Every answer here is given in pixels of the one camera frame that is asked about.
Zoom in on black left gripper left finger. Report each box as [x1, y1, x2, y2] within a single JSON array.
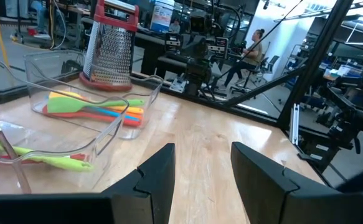
[[101, 142, 176, 224]]

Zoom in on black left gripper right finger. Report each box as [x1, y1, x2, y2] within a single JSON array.
[[230, 141, 337, 224]]

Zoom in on orange silicone spatula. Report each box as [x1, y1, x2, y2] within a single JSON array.
[[112, 108, 144, 121]]

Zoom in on blue silicone spatula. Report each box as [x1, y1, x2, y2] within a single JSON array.
[[84, 106, 141, 123]]

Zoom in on red silicone spatula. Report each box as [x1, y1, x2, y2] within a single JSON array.
[[42, 105, 141, 128]]

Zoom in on green silicone spoon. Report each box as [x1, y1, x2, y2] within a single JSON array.
[[0, 133, 94, 172]]

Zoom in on green silicone spatula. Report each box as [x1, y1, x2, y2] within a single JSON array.
[[46, 96, 146, 114]]

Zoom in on brown wooden spoon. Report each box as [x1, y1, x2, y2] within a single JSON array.
[[0, 105, 32, 194]]

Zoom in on seated person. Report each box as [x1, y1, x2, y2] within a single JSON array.
[[223, 28, 266, 90]]

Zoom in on black office chair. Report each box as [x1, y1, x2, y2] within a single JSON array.
[[230, 55, 280, 94]]

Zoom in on blue white printed carton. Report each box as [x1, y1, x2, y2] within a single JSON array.
[[149, 0, 176, 34]]

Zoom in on clear plastic bin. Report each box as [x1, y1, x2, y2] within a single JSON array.
[[24, 49, 164, 140], [0, 57, 131, 194]]

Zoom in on red steel box grater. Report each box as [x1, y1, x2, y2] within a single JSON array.
[[79, 0, 140, 92]]

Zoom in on black neighbouring robot rig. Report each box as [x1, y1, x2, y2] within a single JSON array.
[[298, 67, 363, 174]]

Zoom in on white metal bracket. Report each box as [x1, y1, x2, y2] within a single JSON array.
[[290, 103, 300, 146]]

